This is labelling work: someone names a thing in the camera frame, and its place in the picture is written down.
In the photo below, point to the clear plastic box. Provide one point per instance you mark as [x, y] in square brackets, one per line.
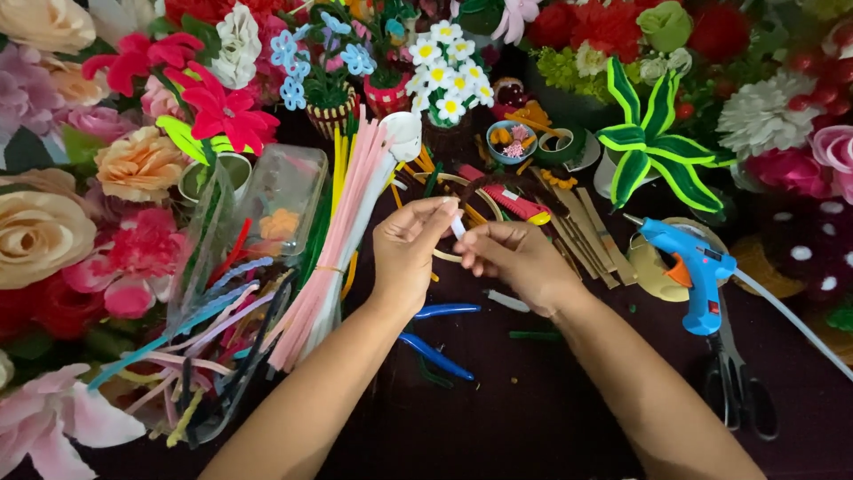
[283, 200]

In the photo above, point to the white daisy pipe cleaner pot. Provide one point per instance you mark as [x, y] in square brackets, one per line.
[446, 73]

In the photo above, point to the blue hot glue gun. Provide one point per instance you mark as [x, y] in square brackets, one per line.
[693, 270]

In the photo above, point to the blue pipe cleaner flower pot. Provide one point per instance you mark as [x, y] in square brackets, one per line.
[326, 80]

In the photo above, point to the red utility knife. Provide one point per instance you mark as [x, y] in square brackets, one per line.
[513, 200]

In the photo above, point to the pile of wooden sticks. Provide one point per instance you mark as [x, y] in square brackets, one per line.
[590, 233]

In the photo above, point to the dark red white-dotted mushroom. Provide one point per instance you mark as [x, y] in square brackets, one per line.
[810, 246]

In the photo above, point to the person's right hand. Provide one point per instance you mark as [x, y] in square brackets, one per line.
[526, 266]

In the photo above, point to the white round plastic piece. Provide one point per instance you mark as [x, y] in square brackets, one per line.
[403, 133]

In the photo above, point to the short white pipe cleaner piece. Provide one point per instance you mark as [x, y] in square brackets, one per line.
[458, 228]

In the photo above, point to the heap of pastel fabric flowers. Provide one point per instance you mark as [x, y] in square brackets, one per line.
[53, 220]

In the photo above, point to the bundle of pink pipe cleaners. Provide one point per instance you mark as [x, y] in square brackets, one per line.
[330, 260]

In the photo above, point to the red pipe cleaner lily flowers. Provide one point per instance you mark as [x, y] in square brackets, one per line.
[220, 110]

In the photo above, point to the person's left hand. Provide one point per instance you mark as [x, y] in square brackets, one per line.
[400, 257]

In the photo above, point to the bundle of yellow pipe cleaners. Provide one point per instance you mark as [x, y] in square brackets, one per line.
[340, 160]

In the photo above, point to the heap of red white flowers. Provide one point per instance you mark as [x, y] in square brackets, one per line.
[733, 73]

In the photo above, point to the green floral tape roll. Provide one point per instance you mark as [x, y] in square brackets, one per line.
[556, 148]

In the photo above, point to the wooden hoop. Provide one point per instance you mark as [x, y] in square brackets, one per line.
[490, 200]

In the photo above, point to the white cup with green inside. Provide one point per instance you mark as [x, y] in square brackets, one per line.
[216, 174]

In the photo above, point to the dark green pipe cleaner pieces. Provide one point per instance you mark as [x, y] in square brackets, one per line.
[432, 374]

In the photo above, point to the green yellow striped plant pot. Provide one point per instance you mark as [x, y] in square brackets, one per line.
[650, 146]

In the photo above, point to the clear bag of pipe cleaners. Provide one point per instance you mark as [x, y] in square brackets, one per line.
[206, 333]

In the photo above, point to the yellow pipe cleaner bits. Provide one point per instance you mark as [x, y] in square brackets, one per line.
[558, 178]

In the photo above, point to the green pipe cleaner scrap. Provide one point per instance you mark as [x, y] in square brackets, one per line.
[534, 334]

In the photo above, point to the white pipe cleaner scrap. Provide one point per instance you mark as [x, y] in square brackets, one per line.
[508, 301]

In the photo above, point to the small blue bowl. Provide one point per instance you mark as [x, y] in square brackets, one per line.
[510, 141]

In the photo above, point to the red checked flower pot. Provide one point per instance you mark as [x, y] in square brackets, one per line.
[386, 97]

